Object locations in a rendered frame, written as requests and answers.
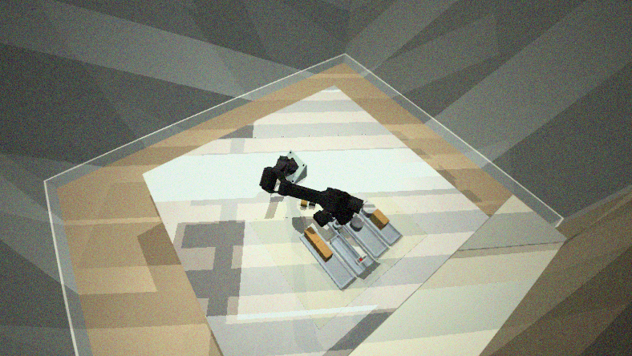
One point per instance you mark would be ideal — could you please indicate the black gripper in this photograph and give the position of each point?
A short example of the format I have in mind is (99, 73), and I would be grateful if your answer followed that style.
(323, 217)

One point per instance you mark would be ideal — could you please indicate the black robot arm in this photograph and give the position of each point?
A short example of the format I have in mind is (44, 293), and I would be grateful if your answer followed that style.
(342, 205)

